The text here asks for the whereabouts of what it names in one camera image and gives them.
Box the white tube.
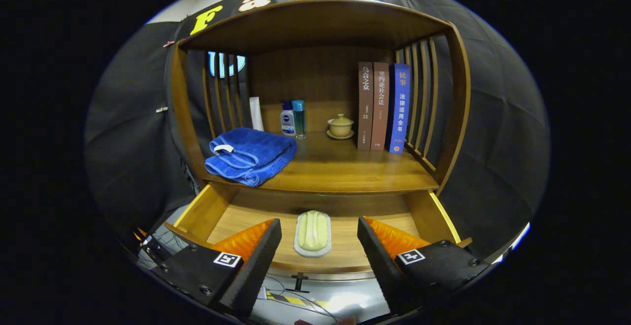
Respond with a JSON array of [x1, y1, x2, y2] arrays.
[[249, 97, 264, 132]]

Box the dark brown book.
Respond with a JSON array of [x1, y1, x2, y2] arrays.
[[357, 62, 374, 150]]

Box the folded blue towel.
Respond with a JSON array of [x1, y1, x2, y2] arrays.
[[205, 127, 297, 187]]

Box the white lotion bottle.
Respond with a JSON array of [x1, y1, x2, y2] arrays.
[[280, 101, 296, 137]]

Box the lidded beige tea cup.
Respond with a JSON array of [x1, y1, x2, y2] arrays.
[[326, 113, 355, 141]]

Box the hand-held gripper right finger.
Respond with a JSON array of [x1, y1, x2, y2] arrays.
[[357, 217, 493, 316]]

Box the black floor cables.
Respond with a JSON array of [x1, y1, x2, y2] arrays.
[[256, 275, 346, 322]]

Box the white sheet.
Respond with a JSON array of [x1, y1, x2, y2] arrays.
[[493, 222, 530, 261]]

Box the wooden drawer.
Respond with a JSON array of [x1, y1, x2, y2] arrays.
[[164, 182, 473, 293]]

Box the green soap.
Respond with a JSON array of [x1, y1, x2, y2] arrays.
[[294, 210, 332, 258]]

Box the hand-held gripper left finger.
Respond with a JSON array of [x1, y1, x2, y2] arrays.
[[148, 218, 282, 318]]

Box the blue book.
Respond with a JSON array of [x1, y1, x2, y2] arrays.
[[388, 64, 411, 154]]

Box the wooden cabinet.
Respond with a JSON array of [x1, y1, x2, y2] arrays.
[[165, 0, 471, 286]]

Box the wooden countertop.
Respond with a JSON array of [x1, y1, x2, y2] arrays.
[[202, 130, 439, 195]]

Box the teal bottle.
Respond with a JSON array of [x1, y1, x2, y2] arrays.
[[292, 100, 306, 140]]

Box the light brown book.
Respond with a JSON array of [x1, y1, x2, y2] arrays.
[[371, 62, 390, 151]]

